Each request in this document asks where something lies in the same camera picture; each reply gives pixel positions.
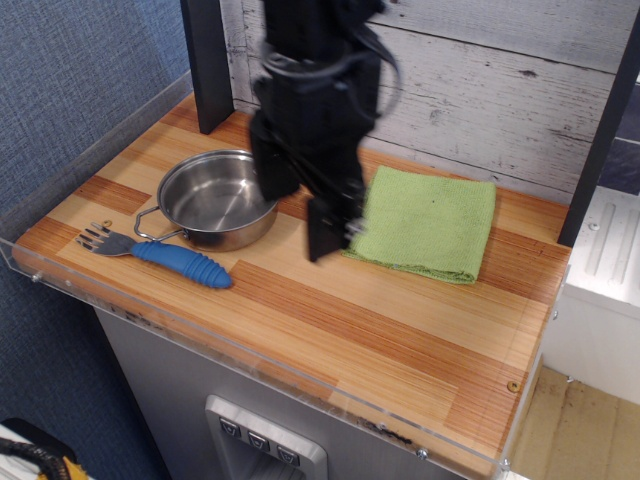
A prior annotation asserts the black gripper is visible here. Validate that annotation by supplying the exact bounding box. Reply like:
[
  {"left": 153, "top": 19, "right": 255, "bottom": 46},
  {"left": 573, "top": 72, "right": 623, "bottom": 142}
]
[{"left": 249, "top": 44, "right": 401, "bottom": 263}]

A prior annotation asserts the stainless steel pot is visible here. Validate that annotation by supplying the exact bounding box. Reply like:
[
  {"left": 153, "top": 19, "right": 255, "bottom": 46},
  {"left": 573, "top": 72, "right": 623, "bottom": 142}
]
[{"left": 134, "top": 150, "right": 278, "bottom": 252}]

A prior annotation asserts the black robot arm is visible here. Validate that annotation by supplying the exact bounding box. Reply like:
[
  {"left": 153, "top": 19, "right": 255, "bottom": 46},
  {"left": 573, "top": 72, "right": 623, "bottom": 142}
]
[{"left": 250, "top": 1, "right": 398, "bottom": 262}]

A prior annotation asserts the green folded cloth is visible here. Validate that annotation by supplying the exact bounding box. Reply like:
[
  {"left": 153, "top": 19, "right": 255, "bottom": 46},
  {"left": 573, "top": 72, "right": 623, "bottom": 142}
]
[{"left": 344, "top": 166, "right": 497, "bottom": 285}]

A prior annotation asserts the grey cabinet with dispenser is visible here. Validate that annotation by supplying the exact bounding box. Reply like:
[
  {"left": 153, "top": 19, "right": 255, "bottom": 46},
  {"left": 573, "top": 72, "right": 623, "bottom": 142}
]
[{"left": 98, "top": 311, "right": 457, "bottom": 479}]

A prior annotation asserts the white toy sink unit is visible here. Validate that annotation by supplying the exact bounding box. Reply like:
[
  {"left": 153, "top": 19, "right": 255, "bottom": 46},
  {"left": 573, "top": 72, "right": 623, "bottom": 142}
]
[{"left": 541, "top": 187, "right": 639, "bottom": 404}]

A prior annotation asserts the yellow object at corner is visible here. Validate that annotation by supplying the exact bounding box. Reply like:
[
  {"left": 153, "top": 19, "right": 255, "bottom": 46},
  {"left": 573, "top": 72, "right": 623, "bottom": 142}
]
[{"left": 55, "top": 457, "right": 91, "bottom": 480}]

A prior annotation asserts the dark left vertical post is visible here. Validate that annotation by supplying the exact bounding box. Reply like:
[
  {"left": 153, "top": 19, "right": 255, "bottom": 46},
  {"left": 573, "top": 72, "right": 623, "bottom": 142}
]
[{"left": 180, "top": 0, "right": 235, "bottom": 134}]

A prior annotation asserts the dark vertical post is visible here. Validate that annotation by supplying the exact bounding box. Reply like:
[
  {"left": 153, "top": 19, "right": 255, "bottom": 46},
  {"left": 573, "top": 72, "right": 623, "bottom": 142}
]
[
  {"left": 557, "top": 0, "right": 640, "bottom": 247},
  {"left": 180, "top": 0, "right": 235, "bottom": 134}
]

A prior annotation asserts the blue handled fork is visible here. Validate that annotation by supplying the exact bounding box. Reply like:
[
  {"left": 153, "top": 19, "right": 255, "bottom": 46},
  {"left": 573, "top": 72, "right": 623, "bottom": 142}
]
[{"left": 76, "top": 222, "right": 232, "bottom": 289}]

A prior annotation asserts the dark right vertical post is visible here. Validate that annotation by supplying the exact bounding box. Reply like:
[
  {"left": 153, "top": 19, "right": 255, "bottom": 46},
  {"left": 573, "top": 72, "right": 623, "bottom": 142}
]
[{"left": 557, "top": 0, "right": 640, "bottom": 247}]

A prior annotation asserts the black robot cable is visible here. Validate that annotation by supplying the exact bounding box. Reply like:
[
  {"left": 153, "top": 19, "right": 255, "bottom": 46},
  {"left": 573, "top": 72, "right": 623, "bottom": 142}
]
[{"left": 0, "top": 437, "right": 71, "bottom": 480}]

